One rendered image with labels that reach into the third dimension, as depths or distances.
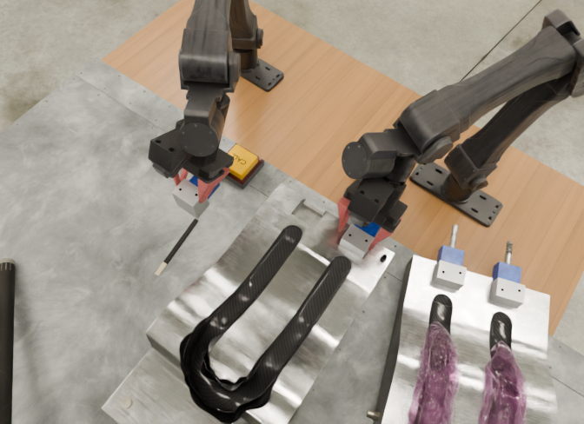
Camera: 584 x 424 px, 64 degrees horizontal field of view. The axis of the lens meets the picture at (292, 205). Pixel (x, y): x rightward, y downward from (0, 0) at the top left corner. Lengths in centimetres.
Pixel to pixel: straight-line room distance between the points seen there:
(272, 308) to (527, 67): 54
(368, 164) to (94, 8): 227
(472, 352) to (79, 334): 70
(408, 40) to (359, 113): 145
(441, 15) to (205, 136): 223
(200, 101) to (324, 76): 59
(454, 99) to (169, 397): 64
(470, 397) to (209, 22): 70
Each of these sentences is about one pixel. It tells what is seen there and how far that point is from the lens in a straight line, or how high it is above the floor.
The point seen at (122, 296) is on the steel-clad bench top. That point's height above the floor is 80.
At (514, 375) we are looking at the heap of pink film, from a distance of 88.
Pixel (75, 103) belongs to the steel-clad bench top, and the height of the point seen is 80.
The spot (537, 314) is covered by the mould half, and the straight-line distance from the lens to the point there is 98.
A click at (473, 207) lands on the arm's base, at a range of 108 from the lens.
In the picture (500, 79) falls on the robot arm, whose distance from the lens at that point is 75.
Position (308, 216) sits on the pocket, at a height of 86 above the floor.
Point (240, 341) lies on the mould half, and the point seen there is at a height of 93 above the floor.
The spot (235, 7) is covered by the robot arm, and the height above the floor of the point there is 106.
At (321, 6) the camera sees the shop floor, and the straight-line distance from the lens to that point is 269.
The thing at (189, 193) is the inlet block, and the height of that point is 96.
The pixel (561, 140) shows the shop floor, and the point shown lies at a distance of 246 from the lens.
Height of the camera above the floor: 169
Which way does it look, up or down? 62 degrees down
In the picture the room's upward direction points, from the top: 4 degrees clockwise
